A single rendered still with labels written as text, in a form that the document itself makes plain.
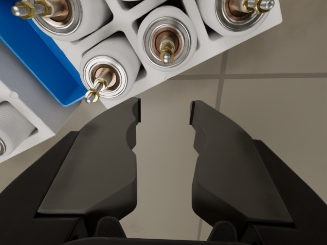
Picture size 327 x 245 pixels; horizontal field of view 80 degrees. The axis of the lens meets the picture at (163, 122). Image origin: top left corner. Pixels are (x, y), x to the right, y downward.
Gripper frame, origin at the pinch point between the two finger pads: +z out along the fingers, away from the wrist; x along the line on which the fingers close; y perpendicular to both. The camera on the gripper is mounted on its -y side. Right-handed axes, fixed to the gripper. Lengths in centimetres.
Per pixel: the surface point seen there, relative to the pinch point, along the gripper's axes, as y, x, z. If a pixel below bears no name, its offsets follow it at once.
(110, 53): 2.6, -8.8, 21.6
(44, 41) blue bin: 7, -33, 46
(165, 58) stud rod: 0.5, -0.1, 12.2
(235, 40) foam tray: 0.8, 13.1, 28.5
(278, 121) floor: 29, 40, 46
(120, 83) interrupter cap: 7.5, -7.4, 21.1
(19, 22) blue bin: 2, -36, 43
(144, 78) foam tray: 9.3, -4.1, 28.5
